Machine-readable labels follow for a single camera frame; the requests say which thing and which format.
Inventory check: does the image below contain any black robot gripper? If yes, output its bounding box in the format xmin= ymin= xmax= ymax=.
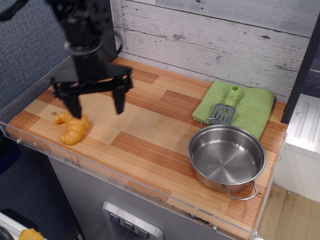
xmin=51 ymin=41 xmax=133 ymax=119

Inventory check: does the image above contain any orange plastic toy croissant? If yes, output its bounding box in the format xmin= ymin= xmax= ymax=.
xmin=54 ymin=111 xmax=89 ymax=145

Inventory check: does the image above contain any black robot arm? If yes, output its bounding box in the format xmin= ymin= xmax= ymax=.
xmin=48 ymin=0 xmax=133 ymax=119

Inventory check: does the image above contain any grey toy fridge cabinet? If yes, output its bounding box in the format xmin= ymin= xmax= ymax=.
xmin=49 ymin=157 xmax=253 ymax=240

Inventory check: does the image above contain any silver dispenser button panel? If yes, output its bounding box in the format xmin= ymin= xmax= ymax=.
xmin=102 ymin=201 xmax=164 ymax=240

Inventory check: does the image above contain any stainless steel pot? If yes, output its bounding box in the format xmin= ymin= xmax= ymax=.
xmin=187 ymin=119 xmax=267 ymax=200

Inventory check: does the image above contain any yellow black object bottom left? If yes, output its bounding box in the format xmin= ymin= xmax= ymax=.
xmin=0 ymin=209 xmax=46 ymax=240

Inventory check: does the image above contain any green folded cloth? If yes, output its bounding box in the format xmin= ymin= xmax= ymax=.
xmin=192 ymin=80 xmax=275 ymax=139

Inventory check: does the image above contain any black vertical post left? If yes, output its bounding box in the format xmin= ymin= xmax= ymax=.
xmin=100 ymin=0 xmax=118 ymax=62

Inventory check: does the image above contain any black vertical post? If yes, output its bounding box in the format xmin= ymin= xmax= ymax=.
xmin=100 ymin=0 xmax=118 ymax=62
xmin=281 ymin=0 xmax=320 ymax=124

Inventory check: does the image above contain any clear acrylic guard rail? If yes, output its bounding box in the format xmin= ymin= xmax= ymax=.
xmin=2 ymin=58 xmax=287 ymax=240

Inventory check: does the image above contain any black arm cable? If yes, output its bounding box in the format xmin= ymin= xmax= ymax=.
xmin=0 ymin=0 xmax=28 ymax=21

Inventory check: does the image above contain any green handled grey spatula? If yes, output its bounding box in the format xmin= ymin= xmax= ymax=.
xmin=209 ymin=85 xmax=243 ymax=125

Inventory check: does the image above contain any black vertical post right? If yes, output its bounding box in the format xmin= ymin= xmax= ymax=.
xmin=281 ymin=0 xmax=320 ymax=124

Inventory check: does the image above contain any white aluminium side frame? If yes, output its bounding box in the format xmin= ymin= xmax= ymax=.
xmin=273 ymin=94 xmax=320 ymax=202

